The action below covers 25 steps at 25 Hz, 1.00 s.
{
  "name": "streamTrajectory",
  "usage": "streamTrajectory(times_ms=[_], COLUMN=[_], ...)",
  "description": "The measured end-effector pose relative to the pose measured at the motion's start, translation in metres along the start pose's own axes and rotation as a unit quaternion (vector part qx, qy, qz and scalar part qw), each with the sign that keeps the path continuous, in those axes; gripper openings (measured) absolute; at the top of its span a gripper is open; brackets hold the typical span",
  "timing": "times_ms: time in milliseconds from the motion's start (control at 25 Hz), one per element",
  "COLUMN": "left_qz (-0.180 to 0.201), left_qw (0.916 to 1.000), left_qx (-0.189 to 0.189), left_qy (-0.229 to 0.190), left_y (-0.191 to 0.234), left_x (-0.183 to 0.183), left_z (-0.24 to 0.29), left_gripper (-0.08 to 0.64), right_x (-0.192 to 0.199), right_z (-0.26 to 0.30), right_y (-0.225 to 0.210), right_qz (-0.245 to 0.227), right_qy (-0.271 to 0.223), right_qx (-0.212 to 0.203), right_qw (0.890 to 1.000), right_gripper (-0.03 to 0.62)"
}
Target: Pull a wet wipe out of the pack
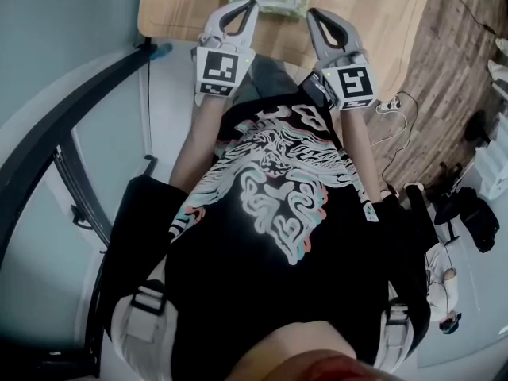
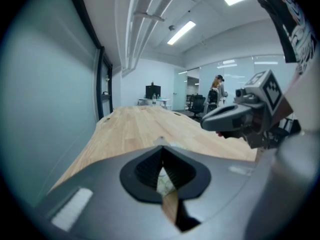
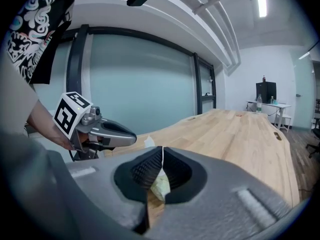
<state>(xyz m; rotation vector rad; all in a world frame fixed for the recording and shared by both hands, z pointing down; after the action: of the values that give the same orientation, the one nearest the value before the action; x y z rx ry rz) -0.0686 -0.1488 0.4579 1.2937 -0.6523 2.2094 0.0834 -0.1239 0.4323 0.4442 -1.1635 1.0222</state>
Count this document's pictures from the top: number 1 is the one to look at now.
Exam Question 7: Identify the person's left forearm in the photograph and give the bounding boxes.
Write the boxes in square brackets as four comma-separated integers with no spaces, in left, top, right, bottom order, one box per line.
[169,93,236,198]

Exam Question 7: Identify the person's right forearm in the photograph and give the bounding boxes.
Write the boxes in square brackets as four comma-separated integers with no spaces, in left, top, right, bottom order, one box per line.
[339,107,383,206]

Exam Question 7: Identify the thin black cable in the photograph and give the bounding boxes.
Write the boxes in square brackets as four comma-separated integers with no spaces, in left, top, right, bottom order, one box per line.
[380,90,421,192]

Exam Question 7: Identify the white power strip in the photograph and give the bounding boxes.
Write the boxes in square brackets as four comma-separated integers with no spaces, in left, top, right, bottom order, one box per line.
[375,96,402,115]

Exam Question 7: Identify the white cable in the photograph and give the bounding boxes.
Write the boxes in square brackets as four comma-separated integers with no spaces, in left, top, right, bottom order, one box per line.
[371,107,410,147]

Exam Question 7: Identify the long black floor cable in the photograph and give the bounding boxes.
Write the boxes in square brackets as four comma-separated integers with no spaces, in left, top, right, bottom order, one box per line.
[439,0,499,36]

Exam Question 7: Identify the white shoulder strap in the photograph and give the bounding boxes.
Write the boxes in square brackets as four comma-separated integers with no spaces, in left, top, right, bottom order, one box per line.
[110,278,180,375]
[372,302,414,375]

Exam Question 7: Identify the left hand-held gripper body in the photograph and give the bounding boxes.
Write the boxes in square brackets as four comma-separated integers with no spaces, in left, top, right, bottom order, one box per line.
[190,29,256,107]

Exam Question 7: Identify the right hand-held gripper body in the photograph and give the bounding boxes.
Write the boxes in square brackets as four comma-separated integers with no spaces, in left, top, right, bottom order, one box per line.
[316,48,378,112]

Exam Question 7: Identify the person's chin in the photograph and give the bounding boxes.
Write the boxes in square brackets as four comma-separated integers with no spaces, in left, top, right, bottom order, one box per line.
[228,318,394,381]

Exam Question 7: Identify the black curved door frame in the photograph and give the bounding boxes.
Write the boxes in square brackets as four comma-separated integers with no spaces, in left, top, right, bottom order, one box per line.
[0,44,156,376]

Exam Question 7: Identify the dark grey trousers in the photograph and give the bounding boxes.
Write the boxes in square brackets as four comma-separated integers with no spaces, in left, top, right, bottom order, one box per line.
[233,53,301,109]

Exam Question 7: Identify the black printed t-shirt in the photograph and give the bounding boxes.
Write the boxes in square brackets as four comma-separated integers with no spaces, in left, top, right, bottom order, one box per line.
[101,99,433,367]

